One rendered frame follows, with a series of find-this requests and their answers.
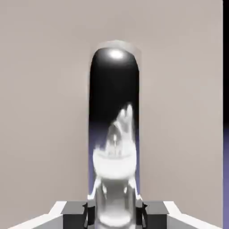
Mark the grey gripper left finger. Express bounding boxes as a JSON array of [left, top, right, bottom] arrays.
[[8, 201, 95, 229]]

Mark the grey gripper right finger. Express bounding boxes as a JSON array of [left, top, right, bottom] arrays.
[[136, 200, 222, 229]]

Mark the shiny dark curved metal handle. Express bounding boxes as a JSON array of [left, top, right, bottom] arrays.
[[88, 40, 143, 229]]

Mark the beige cabinet door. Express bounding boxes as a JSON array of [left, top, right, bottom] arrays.
[[0, 0, 224, 229]]

